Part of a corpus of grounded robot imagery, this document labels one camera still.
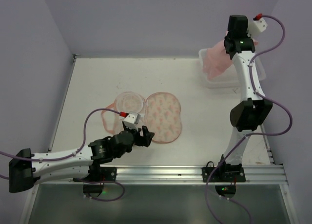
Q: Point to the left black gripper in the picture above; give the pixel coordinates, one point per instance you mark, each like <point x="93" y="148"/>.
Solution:
<point x="145" y="140"/>

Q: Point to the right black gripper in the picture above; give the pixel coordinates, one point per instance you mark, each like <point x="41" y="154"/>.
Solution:
<point x="227" y="42"/>

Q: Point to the floral mesh laundry bag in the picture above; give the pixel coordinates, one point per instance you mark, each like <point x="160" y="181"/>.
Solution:
<point x="160" y="113"/>

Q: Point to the pink bra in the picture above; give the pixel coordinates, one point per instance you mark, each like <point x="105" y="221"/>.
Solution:
<point x="216" y="61"/>

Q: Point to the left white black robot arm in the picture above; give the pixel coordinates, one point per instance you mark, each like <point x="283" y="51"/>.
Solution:
<point x="27" y="169"/>

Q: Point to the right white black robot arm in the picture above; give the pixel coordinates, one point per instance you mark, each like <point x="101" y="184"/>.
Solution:
<point x="252" y="109"/>

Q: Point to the white plastic basket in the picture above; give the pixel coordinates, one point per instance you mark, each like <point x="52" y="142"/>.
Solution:
<point x="219" y="82"/>

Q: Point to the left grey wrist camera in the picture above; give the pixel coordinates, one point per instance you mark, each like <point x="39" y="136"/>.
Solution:
<point x="131" y="120"/>

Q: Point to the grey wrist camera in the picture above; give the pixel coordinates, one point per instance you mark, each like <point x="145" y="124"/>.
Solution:
<point x="131" y="120"/>
<point x="257" y="25"/>

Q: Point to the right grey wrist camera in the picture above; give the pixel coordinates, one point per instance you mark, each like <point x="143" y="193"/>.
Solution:
<point x="257" y="25"/>

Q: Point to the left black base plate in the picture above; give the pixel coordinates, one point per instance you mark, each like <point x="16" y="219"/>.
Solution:
<point x="107" y="174"/>

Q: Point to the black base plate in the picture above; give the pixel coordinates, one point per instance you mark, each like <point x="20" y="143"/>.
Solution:
<point x="225" y="173"/>
<point x="107" y="174"/>

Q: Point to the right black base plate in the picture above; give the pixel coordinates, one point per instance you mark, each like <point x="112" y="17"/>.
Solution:
<point x="225" y="173"/>

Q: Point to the aluminium mounting rail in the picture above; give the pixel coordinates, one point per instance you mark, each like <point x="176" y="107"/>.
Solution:
<point x="167" y="175"/>

